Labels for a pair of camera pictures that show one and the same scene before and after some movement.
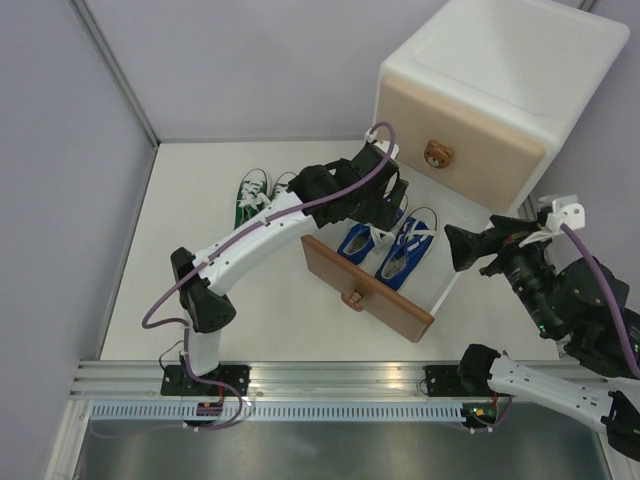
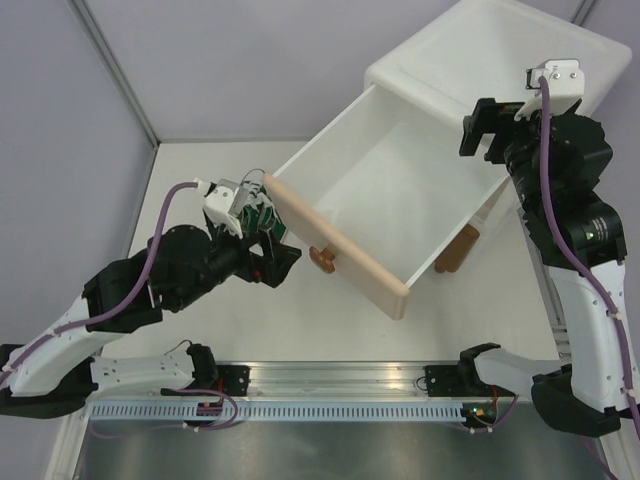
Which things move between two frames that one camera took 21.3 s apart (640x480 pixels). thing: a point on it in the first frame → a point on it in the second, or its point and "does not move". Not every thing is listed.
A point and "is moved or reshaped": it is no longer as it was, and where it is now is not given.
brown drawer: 362,290 is moved or reshaped
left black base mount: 178,381 does not move
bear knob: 437,156 → 323,260
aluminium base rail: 269,380 does not move
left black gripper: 382,215 → 271,268
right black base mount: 444,381 does not move
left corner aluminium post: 104,51 does not move
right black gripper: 465,245 → 492,116
